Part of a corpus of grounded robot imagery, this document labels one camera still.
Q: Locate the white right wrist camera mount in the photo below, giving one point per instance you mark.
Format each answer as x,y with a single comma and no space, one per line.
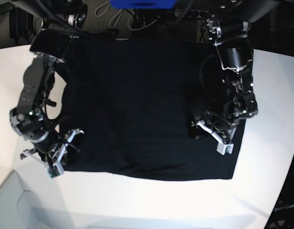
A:
56,169

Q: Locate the blue box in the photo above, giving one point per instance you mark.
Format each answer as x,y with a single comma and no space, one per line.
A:
143,4

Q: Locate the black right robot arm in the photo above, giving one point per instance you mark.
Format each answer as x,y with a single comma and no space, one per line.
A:
61,24

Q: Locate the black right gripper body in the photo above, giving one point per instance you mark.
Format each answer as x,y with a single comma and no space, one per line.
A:
44,141

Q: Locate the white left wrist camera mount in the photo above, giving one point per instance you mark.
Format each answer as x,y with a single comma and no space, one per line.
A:
224,138

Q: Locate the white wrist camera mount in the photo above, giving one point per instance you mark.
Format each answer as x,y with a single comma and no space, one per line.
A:
56,169
224,138

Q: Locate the black t-shirt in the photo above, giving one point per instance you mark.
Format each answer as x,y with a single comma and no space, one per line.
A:
134,100

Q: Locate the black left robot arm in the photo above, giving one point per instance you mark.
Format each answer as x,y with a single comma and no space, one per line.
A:
228,23

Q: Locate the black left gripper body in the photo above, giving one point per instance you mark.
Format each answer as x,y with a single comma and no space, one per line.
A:
224,125

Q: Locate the black power strip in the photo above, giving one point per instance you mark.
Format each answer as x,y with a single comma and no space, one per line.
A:
196,14

